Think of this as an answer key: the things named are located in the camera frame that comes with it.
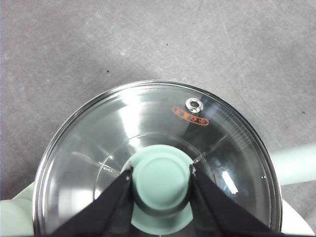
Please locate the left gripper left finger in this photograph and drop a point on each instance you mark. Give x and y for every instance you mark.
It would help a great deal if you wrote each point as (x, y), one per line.
(106, 214)

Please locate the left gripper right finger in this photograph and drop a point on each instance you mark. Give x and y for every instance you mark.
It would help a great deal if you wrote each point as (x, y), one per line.
(217, 217)

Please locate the glass pot lid green knob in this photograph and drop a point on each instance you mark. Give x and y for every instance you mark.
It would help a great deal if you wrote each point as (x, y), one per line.
(160, 180)

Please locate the green breakfast machine base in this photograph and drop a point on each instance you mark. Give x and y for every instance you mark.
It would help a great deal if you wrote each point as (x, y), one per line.
(298, 219)

